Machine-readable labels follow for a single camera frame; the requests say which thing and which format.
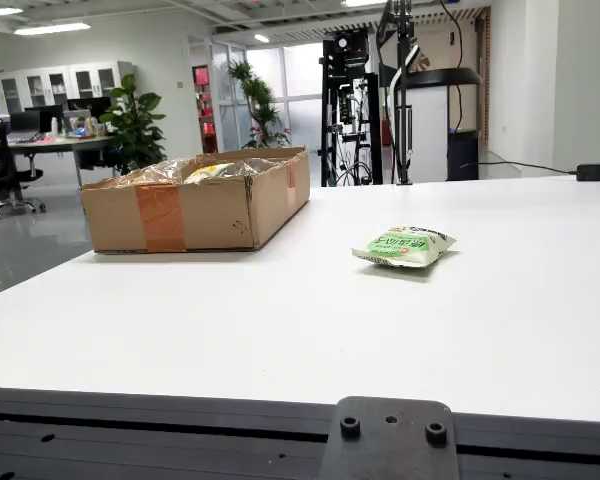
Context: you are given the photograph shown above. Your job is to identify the yellow snack packet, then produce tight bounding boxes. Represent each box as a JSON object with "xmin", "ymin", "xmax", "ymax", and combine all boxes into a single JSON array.
[{"xmin": 183, "ymin": 163, "xmax": 236, "ymax": 185}]

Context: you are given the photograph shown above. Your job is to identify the brown cardboard box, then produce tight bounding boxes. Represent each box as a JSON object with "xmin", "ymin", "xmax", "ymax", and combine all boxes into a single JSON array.
[{"xmin": 80, "ymin": 145, "xmax": 312, "ymax": 255}]

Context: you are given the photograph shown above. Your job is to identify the black hanging cable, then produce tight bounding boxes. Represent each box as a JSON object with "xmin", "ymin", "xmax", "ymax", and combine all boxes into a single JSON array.
[{"xmin": 439, "ymin": 0, "xmax": 465, "ymax": 134}]

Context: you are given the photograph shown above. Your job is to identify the plastic-wrapped items in box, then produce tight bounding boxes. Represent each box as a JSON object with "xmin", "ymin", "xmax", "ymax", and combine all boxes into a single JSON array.
[{"xmin": 110, "ymin": 155, "xmax": 294, "ymax": 186}]

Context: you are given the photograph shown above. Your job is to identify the black aluminium rail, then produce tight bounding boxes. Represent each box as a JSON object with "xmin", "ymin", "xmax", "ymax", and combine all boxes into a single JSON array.
[{"xmin": 0, "ymin": 386, "xmax": 600, "ymax": 480}]

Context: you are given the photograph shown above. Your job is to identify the black office chair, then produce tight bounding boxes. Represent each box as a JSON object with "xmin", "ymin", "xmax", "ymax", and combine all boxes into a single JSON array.
[{"xmin": 0, "ymin": 122, "xmax": 47, "ymax": 220}]

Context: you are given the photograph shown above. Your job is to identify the red display shelf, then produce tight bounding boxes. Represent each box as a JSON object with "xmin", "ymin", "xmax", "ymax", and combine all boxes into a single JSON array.
[{"xmin": 192, "ymin": 65, "xmax": 218, "ymax": 154}]

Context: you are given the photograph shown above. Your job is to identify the broad-leaf potted plant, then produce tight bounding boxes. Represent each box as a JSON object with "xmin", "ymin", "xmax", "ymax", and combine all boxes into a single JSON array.
[{"xmin": 98, "ymin": 73, "xmax": 167, "ymax": 175}]

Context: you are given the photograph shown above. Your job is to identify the white kiosk with black top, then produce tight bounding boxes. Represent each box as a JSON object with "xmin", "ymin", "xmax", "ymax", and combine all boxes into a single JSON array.
[{"xmin": 404, "ymin": 67, "xmax": 483, "ymax": 182}]

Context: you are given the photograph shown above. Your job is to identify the grey office desk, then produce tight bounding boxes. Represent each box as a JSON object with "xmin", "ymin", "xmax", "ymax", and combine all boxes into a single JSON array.
[{"xmin": 7, "ymin": 134, "xmax": 119, "ymax": 189}]

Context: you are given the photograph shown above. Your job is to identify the black adapter cable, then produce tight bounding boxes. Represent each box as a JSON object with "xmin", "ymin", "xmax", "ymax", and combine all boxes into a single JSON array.
[{"xmin": 459, "ymin": 160, "xmax": 579, "ymax": 175}]

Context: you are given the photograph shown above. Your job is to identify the dark blue bin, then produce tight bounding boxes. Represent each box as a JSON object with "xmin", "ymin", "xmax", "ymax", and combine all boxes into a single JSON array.
[{"xmin": 447, "ymin": 130, "xmax": 480, "ymax": 181}]

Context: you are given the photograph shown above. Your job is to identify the green snack packet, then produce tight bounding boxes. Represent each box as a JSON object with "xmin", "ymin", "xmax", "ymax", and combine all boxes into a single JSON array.
[{"xmin": 350, "ymin": 224, "xmax": 458, "ymax": 270}]

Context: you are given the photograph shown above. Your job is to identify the white glass-door cabinet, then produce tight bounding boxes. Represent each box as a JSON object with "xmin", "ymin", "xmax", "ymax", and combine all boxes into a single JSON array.
[{"xmin": 0, "ymin": 60, "xmax": 134, "ymax": 119}]

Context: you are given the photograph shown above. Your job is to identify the black bolted mounting plate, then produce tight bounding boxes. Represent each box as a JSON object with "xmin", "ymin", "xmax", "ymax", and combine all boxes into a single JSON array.
[{"xmin": 317, "ymin": 395, "xmax": 462, "ymax": 480}]

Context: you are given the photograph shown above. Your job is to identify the black computer monitor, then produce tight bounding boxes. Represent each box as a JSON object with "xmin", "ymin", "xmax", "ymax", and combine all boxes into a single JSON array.
[
  {"xmin": 24, "ymin": 104, "xmax": 65, "ymax": 132},
  {"xmin": 8, "ymin": 110, "xmax": 42, "ymax": 134}
]

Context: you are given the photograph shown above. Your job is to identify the slender tall potted plant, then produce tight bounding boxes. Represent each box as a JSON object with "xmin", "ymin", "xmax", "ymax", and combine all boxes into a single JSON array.
[{"xmin": 227, "ymin": 59, "xmax": 291, "ymax": 150}]

